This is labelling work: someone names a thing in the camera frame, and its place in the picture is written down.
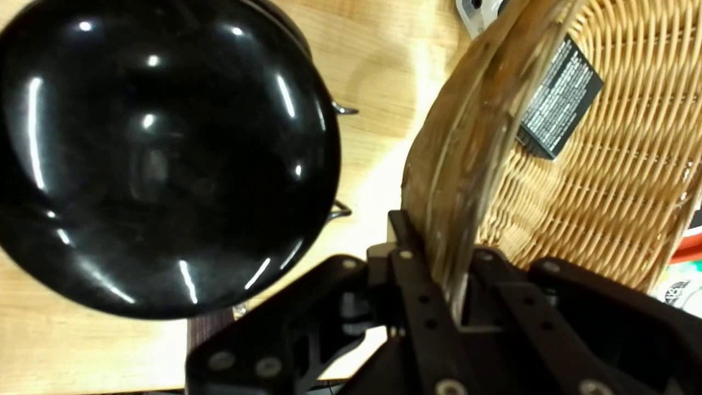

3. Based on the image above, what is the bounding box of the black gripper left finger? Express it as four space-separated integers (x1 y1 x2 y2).
185 208 472 395

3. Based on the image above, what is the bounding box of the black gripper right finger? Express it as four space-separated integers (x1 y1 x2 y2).
462 246 702 395

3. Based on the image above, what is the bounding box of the brown wicker basket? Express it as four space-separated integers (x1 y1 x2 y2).
400 0 702 297

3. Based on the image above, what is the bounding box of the small black card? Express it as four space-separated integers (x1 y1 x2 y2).
515 36 608 163

